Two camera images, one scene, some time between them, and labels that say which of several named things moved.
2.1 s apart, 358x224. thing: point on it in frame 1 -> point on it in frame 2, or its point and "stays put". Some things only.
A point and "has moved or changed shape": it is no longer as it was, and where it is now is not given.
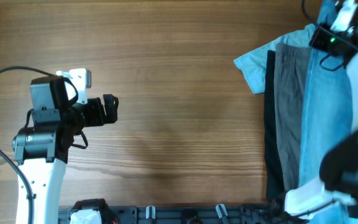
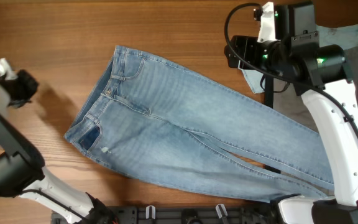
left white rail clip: (150, 212) stays put
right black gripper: (316, 39) -> (250, 43)
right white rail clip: (219, 211) stays put
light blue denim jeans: (327, 117) has moved or changed shape
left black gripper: (96, 107) -> (32, 86)
